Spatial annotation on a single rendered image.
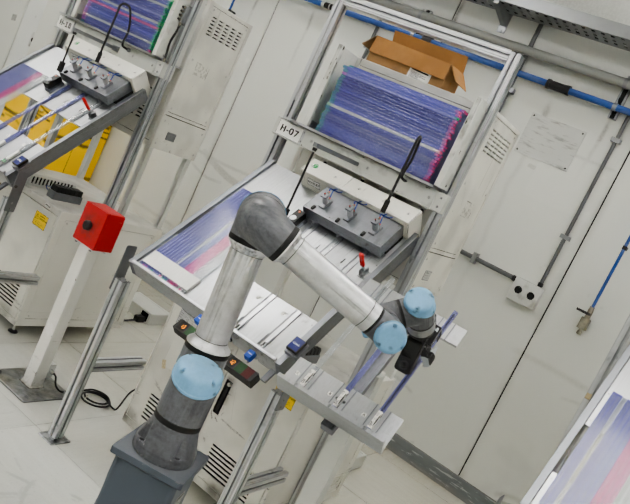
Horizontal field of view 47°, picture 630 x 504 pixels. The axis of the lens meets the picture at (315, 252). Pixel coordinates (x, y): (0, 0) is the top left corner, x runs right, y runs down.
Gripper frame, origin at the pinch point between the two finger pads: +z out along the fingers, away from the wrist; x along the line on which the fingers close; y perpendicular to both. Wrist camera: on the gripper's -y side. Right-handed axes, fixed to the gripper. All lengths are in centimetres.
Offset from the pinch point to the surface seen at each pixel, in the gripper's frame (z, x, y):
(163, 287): 8, 86, -17
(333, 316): 8.8, 32.1, 2.9
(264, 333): 6.0, 46.2, -13.8
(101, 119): 24, 174, 35
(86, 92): 25, 193, 44
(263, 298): 9, 55, -3
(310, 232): 18, 61, 29
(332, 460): 20.1, 10.3, -32.5
